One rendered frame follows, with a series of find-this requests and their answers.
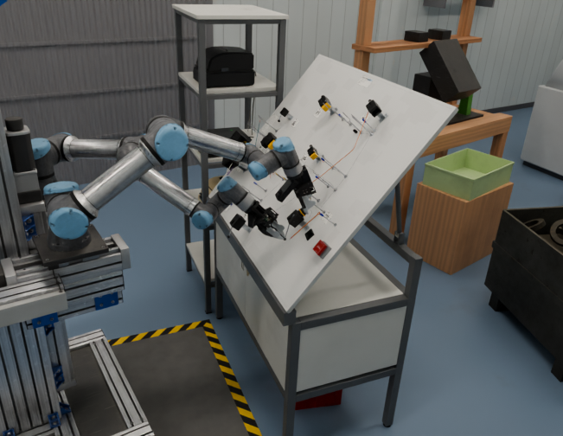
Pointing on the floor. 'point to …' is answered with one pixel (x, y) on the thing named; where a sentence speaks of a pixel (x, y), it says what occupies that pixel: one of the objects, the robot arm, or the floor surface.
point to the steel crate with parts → (536, 277)
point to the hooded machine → (552, 125)
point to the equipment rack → (226, 13)
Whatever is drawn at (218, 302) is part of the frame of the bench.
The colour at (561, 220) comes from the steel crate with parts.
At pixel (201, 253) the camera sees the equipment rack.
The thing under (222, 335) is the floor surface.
